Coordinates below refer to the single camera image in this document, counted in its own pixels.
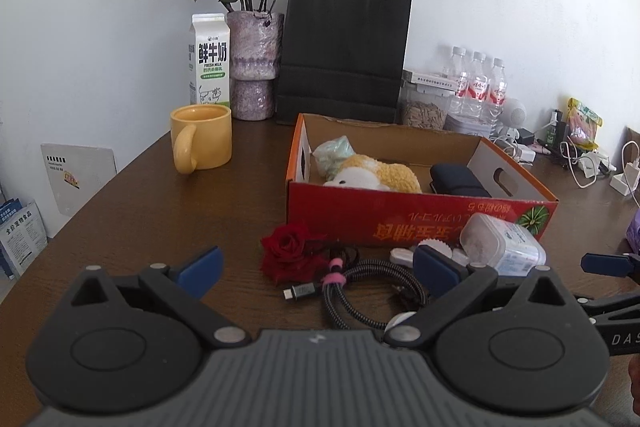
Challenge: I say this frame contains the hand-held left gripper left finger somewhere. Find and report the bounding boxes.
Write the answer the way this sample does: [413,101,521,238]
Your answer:
[66,245,253,351]

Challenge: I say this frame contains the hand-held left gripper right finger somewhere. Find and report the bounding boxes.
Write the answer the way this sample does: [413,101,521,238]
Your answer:
[383,244,577,351]

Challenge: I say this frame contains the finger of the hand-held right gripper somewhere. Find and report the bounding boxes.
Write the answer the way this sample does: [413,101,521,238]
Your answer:
[572,294,640,324]
[580,252,640,279]

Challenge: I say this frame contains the braided charging cable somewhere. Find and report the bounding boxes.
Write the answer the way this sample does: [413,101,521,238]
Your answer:
[282,246,431,333]

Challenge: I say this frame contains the red cardboard box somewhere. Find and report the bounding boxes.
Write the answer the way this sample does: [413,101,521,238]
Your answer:
[285,112,560,249]

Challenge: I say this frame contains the white wet wipes canister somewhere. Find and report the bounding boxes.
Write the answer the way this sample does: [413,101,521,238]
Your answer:
[458,212,547,277]

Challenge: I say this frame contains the red artificial rose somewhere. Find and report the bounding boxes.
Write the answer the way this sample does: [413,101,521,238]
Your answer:
[259,221,331,286]

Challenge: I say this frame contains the navy zip case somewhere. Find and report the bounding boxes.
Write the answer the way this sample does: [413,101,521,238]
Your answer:
[428,162,494,198]

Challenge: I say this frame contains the plush hamster toy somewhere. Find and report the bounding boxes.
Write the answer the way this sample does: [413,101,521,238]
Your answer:
[322,154,424,194]

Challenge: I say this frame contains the iridescent plastic bag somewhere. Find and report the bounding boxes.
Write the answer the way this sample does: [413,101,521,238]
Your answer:
[312,135,357,180]

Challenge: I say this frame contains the purple tissue pack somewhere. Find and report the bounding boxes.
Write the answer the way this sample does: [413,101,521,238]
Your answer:
[624,209,640,256]

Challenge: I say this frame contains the yellow mug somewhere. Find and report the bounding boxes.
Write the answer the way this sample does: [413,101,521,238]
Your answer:
[169,104,234,176]

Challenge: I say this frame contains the white earphones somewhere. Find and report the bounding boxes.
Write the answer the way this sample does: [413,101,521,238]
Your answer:
[492,136,521,158]

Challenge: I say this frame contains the black upright device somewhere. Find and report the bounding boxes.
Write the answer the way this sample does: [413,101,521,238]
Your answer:
[547,109,571,153]

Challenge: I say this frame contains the yellow snack packet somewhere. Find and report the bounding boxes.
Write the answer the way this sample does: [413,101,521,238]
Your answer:
[565,96,604,153]

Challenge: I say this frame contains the printed tin box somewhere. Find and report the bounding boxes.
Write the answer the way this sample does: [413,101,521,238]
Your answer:
[444,112,494,138]

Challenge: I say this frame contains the clear jar of seeds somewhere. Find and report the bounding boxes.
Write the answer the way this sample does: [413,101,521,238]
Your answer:
[399,82,451,130]

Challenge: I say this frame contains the white round robot speaker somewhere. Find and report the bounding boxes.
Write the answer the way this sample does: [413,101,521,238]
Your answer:
[497,99,527,143]

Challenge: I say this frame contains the blue brochures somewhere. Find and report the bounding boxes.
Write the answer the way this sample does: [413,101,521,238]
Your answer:
[0,196,49,281]

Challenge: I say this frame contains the flat white box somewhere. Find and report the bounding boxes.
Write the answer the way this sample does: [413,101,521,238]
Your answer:
[402,69,459,89]

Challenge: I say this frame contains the white green milk carton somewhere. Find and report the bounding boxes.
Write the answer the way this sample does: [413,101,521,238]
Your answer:
[188,13,232,108]

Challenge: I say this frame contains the purple speckled vase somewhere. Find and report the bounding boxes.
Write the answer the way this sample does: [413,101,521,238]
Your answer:
[226,10,285,122]

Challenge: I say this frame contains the black paper bag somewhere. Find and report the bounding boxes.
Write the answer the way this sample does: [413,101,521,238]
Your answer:
[275,0,414,126]

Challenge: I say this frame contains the white wall charger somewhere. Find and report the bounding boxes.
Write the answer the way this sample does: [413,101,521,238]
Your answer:
[612,159,640,197]

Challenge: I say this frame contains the white charging cable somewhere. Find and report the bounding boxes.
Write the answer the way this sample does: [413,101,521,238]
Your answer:
[559,141,601,190]

